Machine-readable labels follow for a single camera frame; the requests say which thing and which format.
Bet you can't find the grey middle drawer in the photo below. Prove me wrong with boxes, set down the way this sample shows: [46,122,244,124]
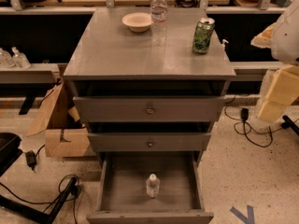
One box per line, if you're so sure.
[88,133,210,152]

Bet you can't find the black metal stand leg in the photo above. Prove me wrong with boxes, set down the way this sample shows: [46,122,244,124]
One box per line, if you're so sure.
[0,175,81,224]

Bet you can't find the open cardboard box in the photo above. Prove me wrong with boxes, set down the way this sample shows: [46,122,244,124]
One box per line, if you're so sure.
[26,83,95,158]

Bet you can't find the left sanitizer pump bottle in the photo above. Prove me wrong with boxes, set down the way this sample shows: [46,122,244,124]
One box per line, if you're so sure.
[0,48,15,68]

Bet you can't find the grey top drawer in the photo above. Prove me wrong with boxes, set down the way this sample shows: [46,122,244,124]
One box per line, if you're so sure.
[74,97,224,122]

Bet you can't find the black power adapter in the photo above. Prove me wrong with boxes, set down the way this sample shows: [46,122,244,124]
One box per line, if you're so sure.
[25,151,37,169]
[240,108,249,121]

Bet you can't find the green soda can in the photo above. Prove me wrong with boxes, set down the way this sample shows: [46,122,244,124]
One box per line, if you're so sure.
[192,18,215,54]

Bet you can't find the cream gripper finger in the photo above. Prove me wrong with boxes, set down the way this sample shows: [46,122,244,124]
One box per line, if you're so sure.
[257,65,299,123]
[250,23,276,49]

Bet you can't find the sanitizer pump bottle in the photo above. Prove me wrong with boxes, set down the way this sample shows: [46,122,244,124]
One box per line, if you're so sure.
[0,48,15,68]
[12,47,31,69]

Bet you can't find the grey drawer cabinet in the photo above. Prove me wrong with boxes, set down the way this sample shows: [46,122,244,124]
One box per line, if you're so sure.
[64,7,235,162]

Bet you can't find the black floor cable right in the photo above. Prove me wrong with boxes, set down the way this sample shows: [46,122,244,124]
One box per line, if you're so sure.
[223,105,299,148]

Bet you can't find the black chair base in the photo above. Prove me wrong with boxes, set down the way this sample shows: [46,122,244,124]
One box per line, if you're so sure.
[0,133,22,176]

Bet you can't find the white bowl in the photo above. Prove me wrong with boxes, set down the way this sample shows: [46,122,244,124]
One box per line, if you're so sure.
[122,12,151,33]

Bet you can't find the tall clear water bottle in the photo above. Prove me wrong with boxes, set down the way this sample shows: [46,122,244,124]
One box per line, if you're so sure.
[150,0,167,45]

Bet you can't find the grey open bottom drawer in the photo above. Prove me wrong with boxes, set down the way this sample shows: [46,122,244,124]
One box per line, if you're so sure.
[87,152,213,224]

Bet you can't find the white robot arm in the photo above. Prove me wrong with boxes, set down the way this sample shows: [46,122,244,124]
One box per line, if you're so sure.
[250,0,299,123]

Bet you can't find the right sanitizer pump bottle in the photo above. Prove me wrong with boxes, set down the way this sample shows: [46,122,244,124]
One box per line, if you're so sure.
[12,47,31,69]

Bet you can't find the small white pump bottle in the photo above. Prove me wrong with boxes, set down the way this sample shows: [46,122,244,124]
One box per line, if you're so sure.
[221,39,229,51]

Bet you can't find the black power adapter right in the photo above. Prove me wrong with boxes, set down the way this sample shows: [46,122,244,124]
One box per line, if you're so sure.
[240,108,249,121]

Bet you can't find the black power adapter left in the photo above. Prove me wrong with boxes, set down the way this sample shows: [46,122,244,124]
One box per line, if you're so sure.
[25,151,37,169]

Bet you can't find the small clear plastic bottle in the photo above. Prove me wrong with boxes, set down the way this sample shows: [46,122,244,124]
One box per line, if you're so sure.
[146,174,160,198]

